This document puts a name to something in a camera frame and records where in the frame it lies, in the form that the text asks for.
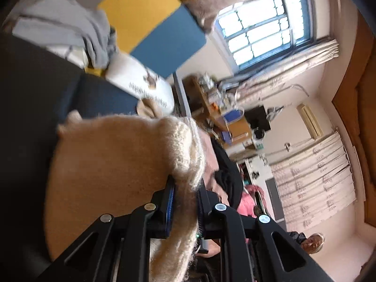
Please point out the pink cloth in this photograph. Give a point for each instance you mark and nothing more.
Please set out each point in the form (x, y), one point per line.
(246, 202)

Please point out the row of white wall papers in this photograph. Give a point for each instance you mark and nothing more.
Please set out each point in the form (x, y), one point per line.
(317, 176)

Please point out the grey folded clothes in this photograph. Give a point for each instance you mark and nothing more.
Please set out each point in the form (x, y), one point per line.
(58, 23)

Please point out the black monitor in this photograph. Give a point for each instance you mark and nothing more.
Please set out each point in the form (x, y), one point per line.
(258, 119)

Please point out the black garment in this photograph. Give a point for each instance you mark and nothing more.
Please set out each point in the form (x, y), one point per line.
(229, 170)

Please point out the cluttered wooden desk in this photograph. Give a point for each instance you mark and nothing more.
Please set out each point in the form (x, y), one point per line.
(235, 127)

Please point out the cream knitted sweater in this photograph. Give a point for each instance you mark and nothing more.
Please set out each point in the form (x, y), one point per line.
(117, 158)

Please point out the blue panel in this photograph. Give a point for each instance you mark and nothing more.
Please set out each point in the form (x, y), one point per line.
(170, 44)

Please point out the dark grey board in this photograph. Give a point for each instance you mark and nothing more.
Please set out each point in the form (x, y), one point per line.
(274, 199)

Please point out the white cabinet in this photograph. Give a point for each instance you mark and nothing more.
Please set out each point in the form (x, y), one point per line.
(258, 167)

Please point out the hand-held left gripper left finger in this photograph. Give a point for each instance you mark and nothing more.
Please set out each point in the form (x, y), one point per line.
(169, 208)

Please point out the dark blue cloth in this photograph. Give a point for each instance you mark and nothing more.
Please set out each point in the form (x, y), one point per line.
(100, 94)

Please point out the barred window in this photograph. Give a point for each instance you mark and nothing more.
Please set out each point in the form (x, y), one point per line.
(264, 29)

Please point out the brown wooden door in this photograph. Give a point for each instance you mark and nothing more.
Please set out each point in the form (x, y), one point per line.
(361, 108)

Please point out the white air conditioner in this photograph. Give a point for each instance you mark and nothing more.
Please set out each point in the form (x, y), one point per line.
(310, 120)

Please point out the beige patterned curtain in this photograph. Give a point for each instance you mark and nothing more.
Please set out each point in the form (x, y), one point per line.
(293, 67)
(211, 3)

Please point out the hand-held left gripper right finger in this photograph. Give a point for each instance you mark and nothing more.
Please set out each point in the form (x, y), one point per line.
(200, 211)

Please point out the yellow panel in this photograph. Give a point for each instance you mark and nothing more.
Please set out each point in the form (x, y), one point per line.
(138, 11)

